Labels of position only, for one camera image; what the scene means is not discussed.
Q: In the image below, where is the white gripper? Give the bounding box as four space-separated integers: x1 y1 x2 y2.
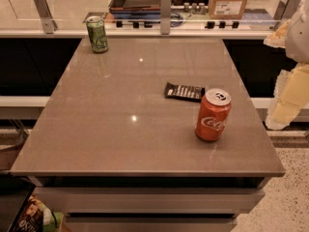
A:
264 2 309 131

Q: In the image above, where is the red coca-cola can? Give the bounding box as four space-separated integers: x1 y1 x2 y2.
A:
195 88 232 142

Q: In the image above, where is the black rxbar chocolate wrapper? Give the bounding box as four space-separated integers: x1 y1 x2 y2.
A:
164 82 205 102

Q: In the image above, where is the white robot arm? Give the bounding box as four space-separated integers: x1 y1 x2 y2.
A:
264 0 309 131

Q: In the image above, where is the green soda can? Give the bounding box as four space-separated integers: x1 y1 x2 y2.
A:
86 15 108 53

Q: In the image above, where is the cardboard box with label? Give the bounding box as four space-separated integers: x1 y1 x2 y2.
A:
208 0 247 19

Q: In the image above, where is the grey table drawer unit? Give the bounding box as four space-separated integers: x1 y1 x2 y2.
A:
35 187 265 232

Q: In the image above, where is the snack bag under table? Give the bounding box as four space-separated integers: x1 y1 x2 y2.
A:
13 195 49 232

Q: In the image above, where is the dark box at left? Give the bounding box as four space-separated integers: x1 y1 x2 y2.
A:
0 176 34 232

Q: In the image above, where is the right metal glass bracket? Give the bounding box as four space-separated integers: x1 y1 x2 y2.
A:
273 0 305 28

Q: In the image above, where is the metal glass bracket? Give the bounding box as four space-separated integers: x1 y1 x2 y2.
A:
160 0 171 35
273 0 305 28
33 0 58 34

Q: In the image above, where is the middle metal glass bracket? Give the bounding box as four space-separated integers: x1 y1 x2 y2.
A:
160 0 171 35

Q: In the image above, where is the left metal glass bracket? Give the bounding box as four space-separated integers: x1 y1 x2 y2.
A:
33 0 58 34

